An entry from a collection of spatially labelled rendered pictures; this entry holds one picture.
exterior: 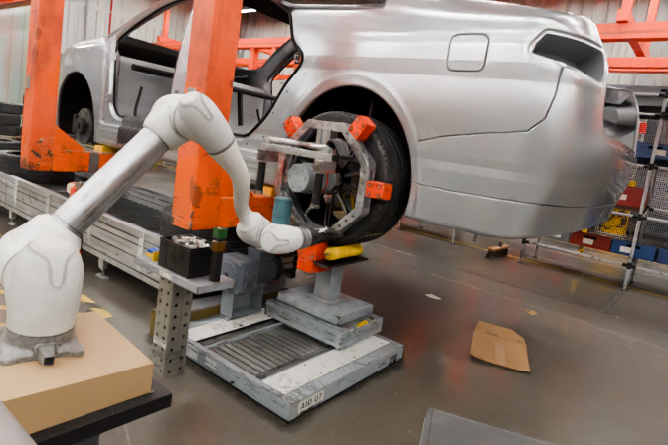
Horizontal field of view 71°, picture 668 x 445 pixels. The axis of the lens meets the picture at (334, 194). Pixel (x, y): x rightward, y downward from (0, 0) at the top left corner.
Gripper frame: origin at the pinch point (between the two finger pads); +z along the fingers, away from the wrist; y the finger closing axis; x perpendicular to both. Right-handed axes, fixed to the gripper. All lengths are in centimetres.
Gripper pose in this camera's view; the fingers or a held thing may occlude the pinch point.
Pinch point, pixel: (336, 234)
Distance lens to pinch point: 203.8
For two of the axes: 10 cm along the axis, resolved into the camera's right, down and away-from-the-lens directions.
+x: -4.5, -8.2, 3.6
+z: 6.2, 0.1, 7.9
